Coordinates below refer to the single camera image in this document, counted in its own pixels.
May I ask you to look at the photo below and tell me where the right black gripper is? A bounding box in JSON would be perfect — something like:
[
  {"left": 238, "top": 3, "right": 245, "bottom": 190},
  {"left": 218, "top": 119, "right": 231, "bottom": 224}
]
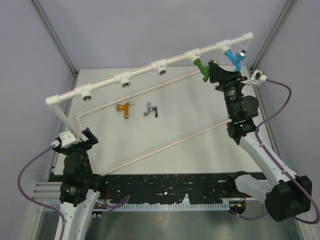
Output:
[{"left": 209, "top": 62, "right": 248, "bottom": 119}]

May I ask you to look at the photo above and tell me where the green water faucet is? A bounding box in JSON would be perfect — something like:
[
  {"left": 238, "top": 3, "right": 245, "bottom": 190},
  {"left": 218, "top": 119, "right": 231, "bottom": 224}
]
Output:
[{"left": 193, "top": 58, "right": 210, "bottom": 83}]

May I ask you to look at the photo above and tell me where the white PVC pipe frame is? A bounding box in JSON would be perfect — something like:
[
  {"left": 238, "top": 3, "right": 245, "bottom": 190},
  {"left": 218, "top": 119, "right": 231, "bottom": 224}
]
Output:
[{"left": 45, "top": 32, "right": 254, "bottom": 176}]

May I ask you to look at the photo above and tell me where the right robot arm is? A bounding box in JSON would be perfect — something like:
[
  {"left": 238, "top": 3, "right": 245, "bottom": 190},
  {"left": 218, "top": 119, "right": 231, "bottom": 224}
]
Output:
[{"left": 208, "top": 61, "right": 312, "bottom": 222}]

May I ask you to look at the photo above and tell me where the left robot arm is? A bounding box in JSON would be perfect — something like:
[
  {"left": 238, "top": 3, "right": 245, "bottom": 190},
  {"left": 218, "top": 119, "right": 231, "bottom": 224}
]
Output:
[{"left": 52, "top": 127, "right": 107, "bottom": 240}]

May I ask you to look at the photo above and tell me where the blue water faucet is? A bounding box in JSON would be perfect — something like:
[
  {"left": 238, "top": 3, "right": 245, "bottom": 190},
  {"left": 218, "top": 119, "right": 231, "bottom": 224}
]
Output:
[{"left": 225, "top": 49, "right": 247, "bottom": 72}]

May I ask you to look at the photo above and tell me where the orange water faucet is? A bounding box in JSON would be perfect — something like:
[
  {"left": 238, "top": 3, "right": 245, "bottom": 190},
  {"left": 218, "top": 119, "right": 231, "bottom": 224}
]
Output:
[{"left": 115, "top": 102, "right": 135, "bottom": 119}]

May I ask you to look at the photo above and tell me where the chrome water faucet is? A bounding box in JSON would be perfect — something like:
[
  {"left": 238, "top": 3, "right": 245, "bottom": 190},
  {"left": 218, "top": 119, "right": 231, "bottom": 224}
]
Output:
[{"left": 143, "top": 102, "right": 158, "bottom": 118}]

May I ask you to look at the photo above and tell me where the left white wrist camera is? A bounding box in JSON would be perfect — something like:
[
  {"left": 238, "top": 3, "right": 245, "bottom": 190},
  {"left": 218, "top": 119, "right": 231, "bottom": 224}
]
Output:
[{"left": 51, "top": 130, "right": 80, "bottom": 149}]

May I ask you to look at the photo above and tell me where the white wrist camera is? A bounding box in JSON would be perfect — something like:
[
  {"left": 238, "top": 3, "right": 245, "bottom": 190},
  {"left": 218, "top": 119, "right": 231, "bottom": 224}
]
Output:
[
  {"left": 51, "top": 130, "right": 80, "bottom": 149},
  {"left": 242, "top": 69, "right": 268, "bottom": 87}
]

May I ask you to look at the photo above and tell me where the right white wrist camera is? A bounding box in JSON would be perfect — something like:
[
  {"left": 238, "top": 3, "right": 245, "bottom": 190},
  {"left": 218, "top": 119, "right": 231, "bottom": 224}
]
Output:
[{"left": 242, "top": 69, "right": 268, "bottom": 87}]

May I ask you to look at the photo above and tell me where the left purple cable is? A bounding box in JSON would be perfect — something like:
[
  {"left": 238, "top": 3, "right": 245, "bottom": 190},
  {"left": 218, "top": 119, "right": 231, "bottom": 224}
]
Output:
[{"left": 16, "top": 147, "right": 131, "bottom": 240}]

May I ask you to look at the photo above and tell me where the purple cable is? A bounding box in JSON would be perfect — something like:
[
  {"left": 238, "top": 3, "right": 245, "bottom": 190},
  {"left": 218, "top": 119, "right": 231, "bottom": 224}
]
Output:
[
  {"left": 228, "top": 78, "right": 319, "bottom": 223},
  {"left": 16, "top": 147, "right": 131, "bottom": 240}
]

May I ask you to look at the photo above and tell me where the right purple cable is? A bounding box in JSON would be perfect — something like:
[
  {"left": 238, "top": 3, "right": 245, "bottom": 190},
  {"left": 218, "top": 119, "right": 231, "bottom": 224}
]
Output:
[{"left": 228, "top": 78, "right": 319, "bottom": 223}]

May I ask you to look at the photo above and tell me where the white slotted cable duct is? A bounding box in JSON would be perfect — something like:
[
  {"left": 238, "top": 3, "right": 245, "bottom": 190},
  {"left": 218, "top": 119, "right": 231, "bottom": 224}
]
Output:
[{"left": 43, "top": 201, "right": 230, "bottom": 211}]

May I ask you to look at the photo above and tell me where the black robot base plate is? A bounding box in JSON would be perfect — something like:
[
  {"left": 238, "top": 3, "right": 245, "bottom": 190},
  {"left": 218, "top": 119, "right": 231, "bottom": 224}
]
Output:
[{"left": 98, "top": 173, "right": 248, "bottom": 205}]

